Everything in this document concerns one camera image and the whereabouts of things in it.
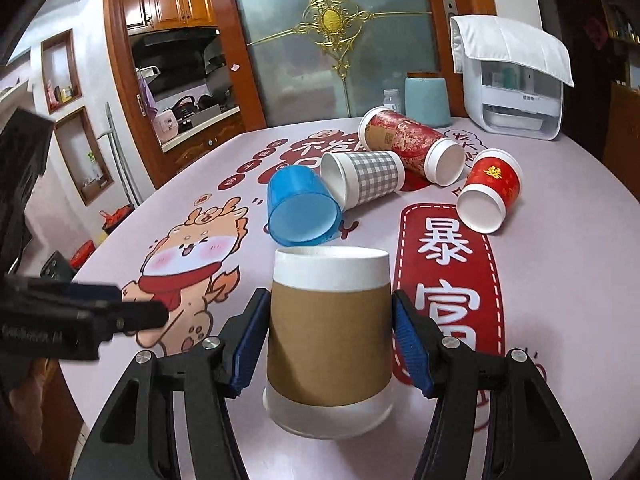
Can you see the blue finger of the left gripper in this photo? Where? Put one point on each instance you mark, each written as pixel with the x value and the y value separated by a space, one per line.
pixel 92 292

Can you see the grey checkered paper cup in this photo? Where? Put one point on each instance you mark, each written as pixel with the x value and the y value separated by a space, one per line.
pixel 357 178

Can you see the white cloth cover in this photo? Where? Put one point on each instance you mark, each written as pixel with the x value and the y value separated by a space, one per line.
pixel 490 38

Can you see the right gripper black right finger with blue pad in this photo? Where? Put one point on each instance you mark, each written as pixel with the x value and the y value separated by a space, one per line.
pixel 529 436

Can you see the white desktop storage box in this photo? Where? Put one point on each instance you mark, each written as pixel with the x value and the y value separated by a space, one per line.
pixel 511 99

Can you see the frosted glass sliding door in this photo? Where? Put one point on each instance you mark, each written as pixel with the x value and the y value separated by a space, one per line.
pixel 301 60

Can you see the small red paper cup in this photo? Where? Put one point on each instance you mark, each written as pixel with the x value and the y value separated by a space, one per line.
pixel 491 189

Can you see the pink rice cooker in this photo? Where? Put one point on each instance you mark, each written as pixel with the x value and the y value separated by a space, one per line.
pixel 165 126

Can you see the small white pill bottle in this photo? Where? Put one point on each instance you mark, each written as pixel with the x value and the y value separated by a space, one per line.
pixel 392 100

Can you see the basket with red items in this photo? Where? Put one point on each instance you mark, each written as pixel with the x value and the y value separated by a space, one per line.
pixel 112 221

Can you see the blue plastic cup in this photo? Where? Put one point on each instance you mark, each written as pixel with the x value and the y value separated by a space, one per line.
pixel 301 210

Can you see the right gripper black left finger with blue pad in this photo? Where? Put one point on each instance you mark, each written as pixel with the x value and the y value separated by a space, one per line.
pixel 133 437

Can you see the wooden kitchen wall cabinet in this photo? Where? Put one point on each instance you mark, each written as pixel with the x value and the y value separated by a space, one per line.
pixel 142 16

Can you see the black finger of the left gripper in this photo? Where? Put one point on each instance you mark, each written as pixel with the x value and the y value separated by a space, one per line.
pixel 131 317

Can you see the tall red patterned paper cup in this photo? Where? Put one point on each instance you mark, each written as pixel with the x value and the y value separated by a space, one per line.
pixel 422 149

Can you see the light blue ceramic jar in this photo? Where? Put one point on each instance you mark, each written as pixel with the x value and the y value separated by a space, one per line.
pixel 426 99

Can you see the brown sleeve paper cup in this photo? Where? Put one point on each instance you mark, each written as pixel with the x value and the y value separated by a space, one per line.
pixel 329 358

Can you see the wooden shelf cabinet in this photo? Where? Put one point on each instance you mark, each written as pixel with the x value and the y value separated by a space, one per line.
pixel 621 150

